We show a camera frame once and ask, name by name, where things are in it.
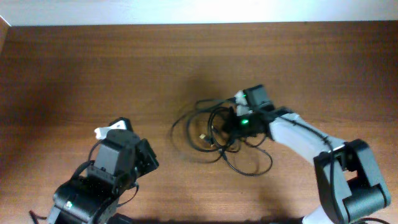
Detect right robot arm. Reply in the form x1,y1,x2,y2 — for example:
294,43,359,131
224,85,392,223

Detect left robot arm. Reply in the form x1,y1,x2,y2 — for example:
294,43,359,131
47,129,159,223

